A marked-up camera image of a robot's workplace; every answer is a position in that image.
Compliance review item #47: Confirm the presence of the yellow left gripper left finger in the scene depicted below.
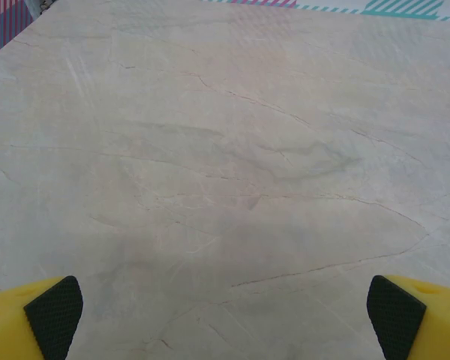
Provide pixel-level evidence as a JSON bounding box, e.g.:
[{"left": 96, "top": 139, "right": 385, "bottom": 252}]
[{"left": 0, "top": 275, "right": 84, "bottom": 360}]

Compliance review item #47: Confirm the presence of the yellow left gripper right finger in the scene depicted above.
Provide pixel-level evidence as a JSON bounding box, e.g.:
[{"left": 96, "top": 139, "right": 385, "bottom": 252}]
[{"left": 366, "top": 274, "right": 450, "bottom": 360}]

